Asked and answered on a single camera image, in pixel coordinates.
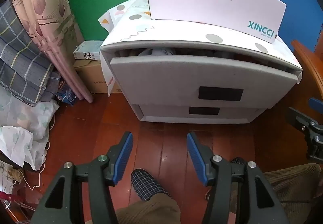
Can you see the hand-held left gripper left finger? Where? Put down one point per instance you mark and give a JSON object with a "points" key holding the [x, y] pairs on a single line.
{"points": [[123, 155]]}

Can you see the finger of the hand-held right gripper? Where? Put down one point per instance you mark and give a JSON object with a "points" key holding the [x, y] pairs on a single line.
{"points": [[316, 104], [299, 116]]}

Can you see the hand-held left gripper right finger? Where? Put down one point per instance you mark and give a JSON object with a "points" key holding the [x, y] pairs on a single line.
{"points": [[196, 158]]}

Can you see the white cardboard box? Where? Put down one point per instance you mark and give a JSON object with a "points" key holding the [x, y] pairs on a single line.
{"points": [[201, 4]]}

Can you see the plaid slipper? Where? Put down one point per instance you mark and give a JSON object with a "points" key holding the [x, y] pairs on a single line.
{"points": [[146, 183]]}

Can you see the grey nightstand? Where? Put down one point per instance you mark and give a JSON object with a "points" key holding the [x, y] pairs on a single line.
{"points": [[135, 112]]}

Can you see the person's left leg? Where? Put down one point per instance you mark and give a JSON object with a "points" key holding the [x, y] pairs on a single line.
{"points": [[151, 211]]}

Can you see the person's leg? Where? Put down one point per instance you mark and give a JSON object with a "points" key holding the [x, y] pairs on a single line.
{"points": [[290, 181], [151, 211]]}

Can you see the person's right leg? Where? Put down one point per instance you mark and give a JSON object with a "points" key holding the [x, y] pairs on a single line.
{"points": [[290, 181]]}

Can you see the blue plastic packet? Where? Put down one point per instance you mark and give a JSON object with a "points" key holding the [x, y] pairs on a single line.
{"points": [[67, 96]]}

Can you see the brown cardboard box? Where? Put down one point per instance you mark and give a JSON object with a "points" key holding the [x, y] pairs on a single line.
{"points": [[90, 75]]}

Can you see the white floral bed sheet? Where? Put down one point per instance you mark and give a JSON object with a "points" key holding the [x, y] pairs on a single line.
{"points": [[25, 117]]}

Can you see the light blue small carton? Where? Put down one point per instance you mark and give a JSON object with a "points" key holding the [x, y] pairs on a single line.
{"points": [[88, 48]]}

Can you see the white patterned table cover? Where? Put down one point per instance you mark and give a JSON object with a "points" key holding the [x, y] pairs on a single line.
{"points": [[141, 29]]}

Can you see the blue plaid blanket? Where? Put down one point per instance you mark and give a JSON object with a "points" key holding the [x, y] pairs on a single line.
{"points": [[17, 62]]}

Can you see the pink leaf-print curtain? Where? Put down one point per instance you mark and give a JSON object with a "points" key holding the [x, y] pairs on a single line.
{"points": [[45, 11]]}

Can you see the brown wooden bed frame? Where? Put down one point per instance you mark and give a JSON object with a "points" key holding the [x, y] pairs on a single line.
{"points": [[307, 62]]}

